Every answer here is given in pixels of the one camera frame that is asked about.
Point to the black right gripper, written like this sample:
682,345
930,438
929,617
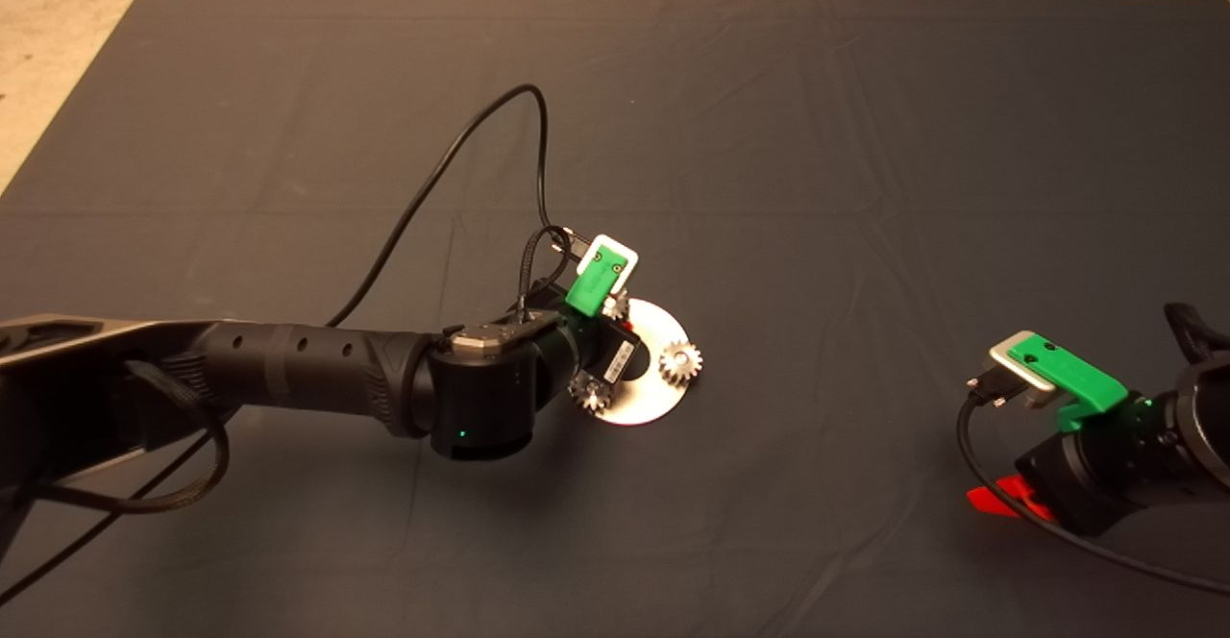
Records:
1095,465

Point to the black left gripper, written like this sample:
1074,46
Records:
596,350

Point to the small steel planetary gear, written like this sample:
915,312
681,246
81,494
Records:
680,362
618,309
589,396

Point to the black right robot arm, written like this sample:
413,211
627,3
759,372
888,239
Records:
1211,417

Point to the dark grey table cloth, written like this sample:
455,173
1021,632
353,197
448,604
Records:
769,138

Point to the green left camera mount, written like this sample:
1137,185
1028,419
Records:
591,282

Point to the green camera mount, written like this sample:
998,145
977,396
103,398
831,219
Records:
591,282
1076,374

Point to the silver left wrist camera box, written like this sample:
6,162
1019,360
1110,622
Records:
625,258

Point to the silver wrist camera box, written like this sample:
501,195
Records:
625,258
1009,355

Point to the white round base plate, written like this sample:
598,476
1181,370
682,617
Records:
653,398

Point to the green right camera mount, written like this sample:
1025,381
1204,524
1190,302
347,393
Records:
1076,374

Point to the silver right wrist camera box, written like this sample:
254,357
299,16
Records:
1009,355

